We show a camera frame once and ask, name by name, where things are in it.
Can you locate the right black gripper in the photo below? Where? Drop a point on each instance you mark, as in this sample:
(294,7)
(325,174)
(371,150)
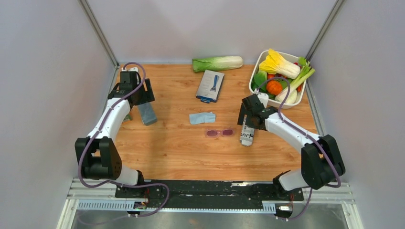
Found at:
(240,120)

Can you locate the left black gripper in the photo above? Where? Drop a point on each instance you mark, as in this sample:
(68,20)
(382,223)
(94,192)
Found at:
(148,96)

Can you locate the grey glasses case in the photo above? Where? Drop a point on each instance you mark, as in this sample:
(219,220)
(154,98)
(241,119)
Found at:
(147,114)

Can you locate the newspaper print pouch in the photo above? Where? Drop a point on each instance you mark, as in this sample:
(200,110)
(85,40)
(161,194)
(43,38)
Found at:
(247,134)

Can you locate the pink transparent sunglasses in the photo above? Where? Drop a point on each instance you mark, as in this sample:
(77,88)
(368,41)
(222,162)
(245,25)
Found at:
(214,133)

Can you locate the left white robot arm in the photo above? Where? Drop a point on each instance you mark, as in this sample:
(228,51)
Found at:
(97,155)

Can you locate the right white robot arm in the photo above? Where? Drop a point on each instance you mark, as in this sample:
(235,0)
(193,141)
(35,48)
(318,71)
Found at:
(321,161)

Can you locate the orange green carton box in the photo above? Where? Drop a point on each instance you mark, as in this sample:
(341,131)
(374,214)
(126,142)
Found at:
(127,118)

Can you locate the small orange pumpkin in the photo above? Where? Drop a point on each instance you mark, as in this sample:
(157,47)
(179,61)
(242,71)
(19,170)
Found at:
(274,87)

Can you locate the green leafy vegetable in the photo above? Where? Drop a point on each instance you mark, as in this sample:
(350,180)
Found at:
(257,80)

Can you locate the white rectangular tray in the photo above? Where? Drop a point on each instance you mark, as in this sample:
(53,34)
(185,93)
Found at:
(272,102)

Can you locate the grey razor package box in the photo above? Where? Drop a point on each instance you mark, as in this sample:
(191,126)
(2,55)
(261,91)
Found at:
(210,86)

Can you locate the yellow white bok choy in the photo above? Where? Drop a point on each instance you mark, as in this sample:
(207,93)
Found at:
(275,63)

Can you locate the green white napa cabbage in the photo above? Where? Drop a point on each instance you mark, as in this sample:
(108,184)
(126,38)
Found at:
(217,63)

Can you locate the green white leek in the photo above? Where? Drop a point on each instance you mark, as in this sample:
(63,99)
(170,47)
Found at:
(305,73)

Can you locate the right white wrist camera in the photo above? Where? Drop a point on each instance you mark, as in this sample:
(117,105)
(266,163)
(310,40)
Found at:
(263,97)

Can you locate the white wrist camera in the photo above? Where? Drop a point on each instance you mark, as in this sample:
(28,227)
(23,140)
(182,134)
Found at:
(263,97)
(130,69)

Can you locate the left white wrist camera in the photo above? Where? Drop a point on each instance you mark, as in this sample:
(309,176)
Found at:
(130,69)

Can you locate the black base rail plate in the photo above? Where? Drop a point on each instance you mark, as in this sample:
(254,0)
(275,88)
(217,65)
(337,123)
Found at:
(199,194)

